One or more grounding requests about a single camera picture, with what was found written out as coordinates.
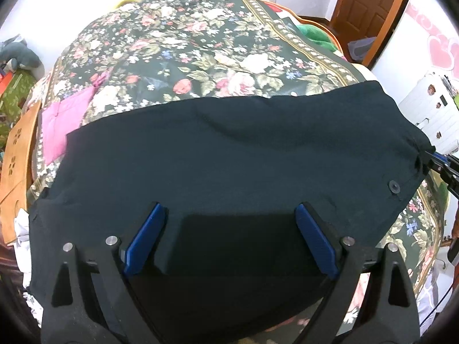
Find grey trash bin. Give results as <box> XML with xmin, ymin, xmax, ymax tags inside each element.
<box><xmin>347</xmin><ymin>38</ymin><xmax>377</xmax><ymax>65</ymax></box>

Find wooden lap table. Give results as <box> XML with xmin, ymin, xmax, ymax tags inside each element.
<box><xmin>0</xmin><ymin>100</ymin><xmax>42</xmax><ymax>244</ymax></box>

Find pink cloth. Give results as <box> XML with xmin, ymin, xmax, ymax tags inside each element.
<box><xmin>41</xmin><ymin>88</ymin><xmax>97</xmax><ymax>163</ymax></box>

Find black pants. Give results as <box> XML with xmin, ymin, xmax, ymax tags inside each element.
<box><xmin>27</xmin><ymin>81</ymin><xmax>436</xmax><ymax>344</ymax></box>

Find white crumpled cloth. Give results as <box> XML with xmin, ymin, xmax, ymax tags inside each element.
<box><xmin>14</xmin><ymin>210</ymin><xmax>44</xmax><ymax>316</ymax></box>

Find floral blanket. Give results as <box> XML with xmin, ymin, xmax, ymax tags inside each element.
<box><xmin>23</xmin><ymin>0</ymin><xmax>449</xmax><ymax>330</ymax></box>

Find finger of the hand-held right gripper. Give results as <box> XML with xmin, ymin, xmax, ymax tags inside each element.
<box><xmin>421</xmin><ymin>155</ymin><xmax>459</xmax><ymax>199</ymax></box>
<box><xmin>425</xmin><ymin>146</ymin><xmax>459</xmax><ymax>165</ymax></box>

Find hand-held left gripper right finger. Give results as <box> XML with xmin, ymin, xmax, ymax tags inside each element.
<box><xmin>294</xmin><ymin>202</ymin><xmax>420</xmax><ymax>344</ymax></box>

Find red patterned blanket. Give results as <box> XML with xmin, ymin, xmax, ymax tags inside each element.
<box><xmin>267</xmin><ymin>2</ymin><xmax>296</xmax><ymax>20</ymax></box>

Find wooden door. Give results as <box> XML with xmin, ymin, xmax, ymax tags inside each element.
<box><xmin>330</xmin><ymin>0</ymin><xmax>413</xmax><ymax>65</ymax></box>

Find orange box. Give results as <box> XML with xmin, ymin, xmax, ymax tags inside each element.
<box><xmin>0</xmin><ymin>72</ymin><xmax>15</xmax><ymax>94</ymax></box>

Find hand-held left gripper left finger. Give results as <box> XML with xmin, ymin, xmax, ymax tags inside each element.
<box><xmin>41</xmin><ymin>202</ymin><xmax>169</xmax><ymax>344</ymax></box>

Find white wardrobe with pink hearts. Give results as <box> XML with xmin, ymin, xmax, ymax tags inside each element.
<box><xmin>371</xmin><ymin>0</ymin><xmax>459</xmax><ymax>90</ymax></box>

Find green blanket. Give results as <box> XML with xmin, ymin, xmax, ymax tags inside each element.
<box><xmin>294</xmin><ymin>21</ymin><xmax>339</xmax><ymax>52</ymax></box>

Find green patterned bag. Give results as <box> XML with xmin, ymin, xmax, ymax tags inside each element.
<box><xmin>0</xmin><ymin>71</ymin><xmax>40</xmax><ymax>147</ymax></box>

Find grey plush toy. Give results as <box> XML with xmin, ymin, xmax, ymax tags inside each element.
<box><xmin>0</xmin><ymin>36</ymin><xmax>45</xmax><ymax>70</ymax></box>

